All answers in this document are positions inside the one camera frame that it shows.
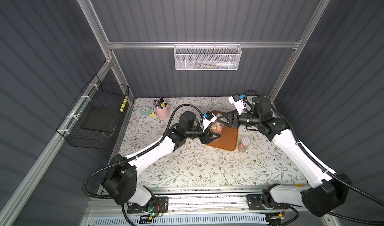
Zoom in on candy jar with patterned lid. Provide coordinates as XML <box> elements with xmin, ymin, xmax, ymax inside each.
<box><xmin>211</xmin><ymin>122</ymin><xmax>223</xmax><ymax>132</ymax></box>

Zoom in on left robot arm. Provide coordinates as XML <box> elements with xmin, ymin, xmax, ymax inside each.
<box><xmin>102</xmin><ymin>111</ymin><xmax>221</xmax><ymax>211</ymax></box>

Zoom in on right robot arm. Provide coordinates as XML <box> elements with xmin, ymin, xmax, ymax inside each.
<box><xmin>218</xmin><ymin>94</ymin><xmax>351</xmax><ymax>217</ymax></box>

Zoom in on brown wooden tray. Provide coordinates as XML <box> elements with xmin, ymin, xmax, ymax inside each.
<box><xmin>205</xmin><ymin>111</ymin><xmax>238</xmax><ymax>151</ymax></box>

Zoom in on pink pen cup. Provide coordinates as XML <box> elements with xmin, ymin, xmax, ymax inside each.
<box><xmin>155</xmin><ymin>105</ymin><xmax>170</xmax><ymax>120</ymax></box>

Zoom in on white marker in basket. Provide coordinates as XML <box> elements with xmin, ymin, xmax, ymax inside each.
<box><xmin>215</xmin><ymin>62</ymin><xmax>237</xmax><ymax>68</ymax></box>

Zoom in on pens in pink cup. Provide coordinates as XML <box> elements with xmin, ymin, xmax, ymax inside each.
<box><xmin>153</xmin><ymin>97</ymin><xmax>168</xmax><ymax>109</ymax></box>

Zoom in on small green alarm clock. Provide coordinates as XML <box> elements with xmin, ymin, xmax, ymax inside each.
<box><xmin>140</xmin><ymin>106</ymin><xmax>152</xmax><ymax>116</ymax></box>

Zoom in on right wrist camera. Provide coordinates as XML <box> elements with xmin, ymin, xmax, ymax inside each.
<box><xmin>228</xmin><ymin>94</ymin><xmax>246</xmax><ymax>115</ymax></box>

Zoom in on white mesh wall basket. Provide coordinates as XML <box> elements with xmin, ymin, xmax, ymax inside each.
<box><xmin>173</xmin><ymin>42</ymin><xmax>242</xmax><ymax>71</ymax></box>

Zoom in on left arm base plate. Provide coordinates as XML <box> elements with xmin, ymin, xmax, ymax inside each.
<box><xmin>127</xmin><ymin>196</ymin><xmax>169</xmax><ymax>214</ymax></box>

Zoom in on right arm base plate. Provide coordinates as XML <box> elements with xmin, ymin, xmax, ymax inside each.
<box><xmin>246</xmin><ymin>194</ymin><xmax>289</xmax><ymax>211</ymax></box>

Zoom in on black wire wall basket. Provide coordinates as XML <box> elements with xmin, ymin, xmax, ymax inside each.
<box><xmin>57</xmin><ymin>76</ymin><xmax>130</xmax><ymax>150</ymax></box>

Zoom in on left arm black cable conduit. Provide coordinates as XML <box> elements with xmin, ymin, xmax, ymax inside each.
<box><xmin>82</xmin><ymin>104</ymin><xmax>204</xmax><ymax>226</ymax></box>

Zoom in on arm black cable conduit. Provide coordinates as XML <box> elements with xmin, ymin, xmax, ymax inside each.
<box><xmin>242</xmin><ymin>89</ymin><xmax>384</xmax><ymax>226</ymax></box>
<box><xmin>82</xmin><ymin>104</ymin><xmax>204</xmax><ymax>226</ymax></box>

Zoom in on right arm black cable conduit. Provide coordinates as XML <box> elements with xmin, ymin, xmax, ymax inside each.
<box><xmin>242</xmin><ymin>89</ymin><xmax>384</xmax><ymax>226</ymax></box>

